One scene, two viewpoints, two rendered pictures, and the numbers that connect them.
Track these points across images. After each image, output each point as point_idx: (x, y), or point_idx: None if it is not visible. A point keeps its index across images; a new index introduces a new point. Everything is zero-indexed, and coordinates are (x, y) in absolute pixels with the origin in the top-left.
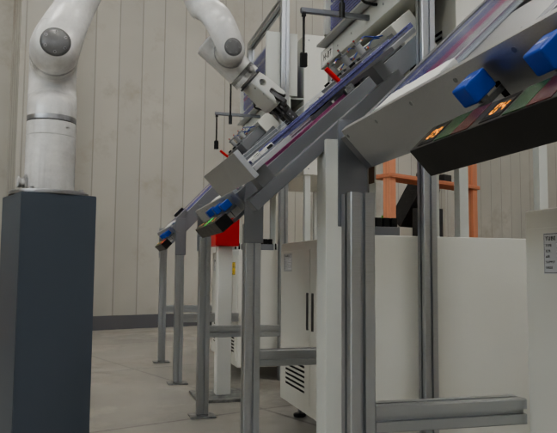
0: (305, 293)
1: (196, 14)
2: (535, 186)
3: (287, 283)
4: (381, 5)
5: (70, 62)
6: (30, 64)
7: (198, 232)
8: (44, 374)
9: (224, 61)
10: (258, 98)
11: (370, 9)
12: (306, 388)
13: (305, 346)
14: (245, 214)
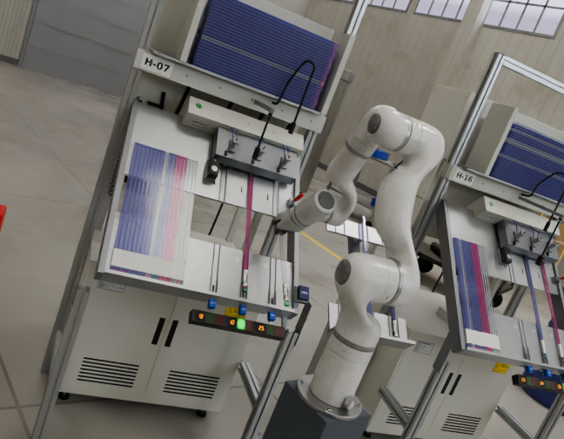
0: (158, 317)
1: (351, 193)
2: (238, 213)
3: (105, 300)
4: (278, 109)
5: None
6: (379, 295)
7: (194, 321)
8: None
9: (335, 226)
10: (296, 227)
11: (262, 97)
12: (138, 384)
13: (145, 355)
14: (302, 328)
